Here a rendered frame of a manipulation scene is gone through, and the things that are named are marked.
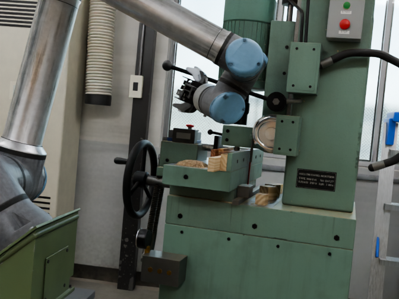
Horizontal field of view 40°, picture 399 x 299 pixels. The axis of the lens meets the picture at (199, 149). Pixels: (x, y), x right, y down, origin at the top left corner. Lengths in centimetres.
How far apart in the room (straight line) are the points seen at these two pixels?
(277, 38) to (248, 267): 73
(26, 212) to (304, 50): 90
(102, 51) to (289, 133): 175
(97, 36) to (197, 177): 172
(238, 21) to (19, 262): 102
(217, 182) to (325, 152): 36
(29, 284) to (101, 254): 214
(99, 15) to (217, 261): 188
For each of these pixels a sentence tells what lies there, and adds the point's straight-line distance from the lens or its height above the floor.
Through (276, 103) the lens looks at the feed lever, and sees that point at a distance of 168.
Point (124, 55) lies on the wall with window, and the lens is 332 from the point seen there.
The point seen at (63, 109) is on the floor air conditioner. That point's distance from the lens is 309.
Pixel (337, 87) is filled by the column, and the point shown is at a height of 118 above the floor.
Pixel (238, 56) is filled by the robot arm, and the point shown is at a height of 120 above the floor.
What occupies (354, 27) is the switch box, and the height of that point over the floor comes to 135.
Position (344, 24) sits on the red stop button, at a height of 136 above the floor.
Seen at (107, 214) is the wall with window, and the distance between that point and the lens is 336.
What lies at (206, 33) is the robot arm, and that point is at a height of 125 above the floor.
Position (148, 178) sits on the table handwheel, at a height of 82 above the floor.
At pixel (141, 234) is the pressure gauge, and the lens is 169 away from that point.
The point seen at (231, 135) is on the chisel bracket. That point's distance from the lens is 183.
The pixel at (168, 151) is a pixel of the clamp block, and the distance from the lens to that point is 187.
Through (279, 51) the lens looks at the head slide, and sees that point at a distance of 179.
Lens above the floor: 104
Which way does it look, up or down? 3 degrees down
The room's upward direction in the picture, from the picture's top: 5 degrees clockwise
